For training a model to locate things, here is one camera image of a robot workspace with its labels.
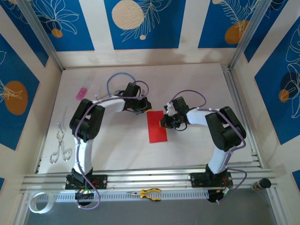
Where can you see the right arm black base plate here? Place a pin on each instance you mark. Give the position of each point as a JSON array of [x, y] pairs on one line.
[[199, 180]]

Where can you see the red paper sheet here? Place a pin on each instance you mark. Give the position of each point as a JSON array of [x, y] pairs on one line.
[[157, 131]]

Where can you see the black capped bottle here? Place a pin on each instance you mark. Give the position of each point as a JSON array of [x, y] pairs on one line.
[[264, 183]]

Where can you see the black electronics module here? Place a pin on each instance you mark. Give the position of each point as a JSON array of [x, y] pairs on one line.
[[84, 195], [214, 197]]

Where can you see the blue stethoscope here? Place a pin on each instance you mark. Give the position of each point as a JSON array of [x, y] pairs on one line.
[[107, 85]]

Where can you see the aluminium side rail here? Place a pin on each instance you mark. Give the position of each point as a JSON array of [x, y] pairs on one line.
[[234, 93]]

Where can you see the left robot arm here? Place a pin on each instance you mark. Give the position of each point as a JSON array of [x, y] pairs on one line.
[[87, 122]]

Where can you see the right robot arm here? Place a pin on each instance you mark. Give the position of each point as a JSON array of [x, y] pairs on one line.
[[225, 129]]

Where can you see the metal tongs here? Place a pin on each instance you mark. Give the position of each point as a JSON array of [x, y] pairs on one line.
[[60, 140]]

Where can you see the aluminium mounting rail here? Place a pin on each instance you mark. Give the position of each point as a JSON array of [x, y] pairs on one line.
[[152, 178]]

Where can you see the pink capped clear tube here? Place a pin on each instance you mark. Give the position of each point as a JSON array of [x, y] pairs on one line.
[[81, 93]]

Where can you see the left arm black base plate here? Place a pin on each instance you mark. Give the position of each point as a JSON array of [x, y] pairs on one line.
[[100, 181]]

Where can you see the yellow black pliers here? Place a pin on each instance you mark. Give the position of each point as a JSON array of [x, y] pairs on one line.
[[143, 193]]

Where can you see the aluminium frame post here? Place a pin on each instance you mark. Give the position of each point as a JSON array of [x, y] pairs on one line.
[[39, 35], [246, 30]]

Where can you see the clear tape roll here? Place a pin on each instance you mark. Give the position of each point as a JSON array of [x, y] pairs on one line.
[[51, 203]]

